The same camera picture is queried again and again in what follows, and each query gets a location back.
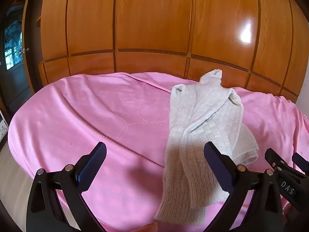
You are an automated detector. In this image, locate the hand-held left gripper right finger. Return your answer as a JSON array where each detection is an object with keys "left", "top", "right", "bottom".
[{"left": 203, "top": 141, "right": 284, "bottom": 232}]

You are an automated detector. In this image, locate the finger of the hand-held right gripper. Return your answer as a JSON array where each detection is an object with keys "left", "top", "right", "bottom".
[
  {"left": 265, "top": 148, "right": 290, "bottom": 174},
  {"left": 292, "top": 153, "right": 309, "bottom": 173}
]

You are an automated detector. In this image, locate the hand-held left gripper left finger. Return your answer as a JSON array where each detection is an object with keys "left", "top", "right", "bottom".
[{"left": 26, "top": 142, "right": 107, "bottom": 232}]

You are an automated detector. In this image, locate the white knit sweater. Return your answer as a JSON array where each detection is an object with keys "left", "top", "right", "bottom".
[{"left": 154, "top": 69, "right": 259, "bottom": 229}]

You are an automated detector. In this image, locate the pink blanket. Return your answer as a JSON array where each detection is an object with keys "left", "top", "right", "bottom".
[{"left": 7, "top": 72, "right": 309, "bottom": 232}]

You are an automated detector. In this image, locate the white floral patterned object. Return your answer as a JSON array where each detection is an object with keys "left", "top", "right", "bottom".
[{"left": 0, "top": 111, "right": 10, "bottom": 142}]

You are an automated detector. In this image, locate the dark door with glass pane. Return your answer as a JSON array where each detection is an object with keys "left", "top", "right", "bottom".
[{"left": 0, "top": 2, "right": 34, "bottom": 116}]

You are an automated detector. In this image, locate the wooden wardrobe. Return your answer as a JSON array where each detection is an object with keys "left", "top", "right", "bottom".
[{"left": 31, "top": 0, "right": 309, "bottom": 102}]

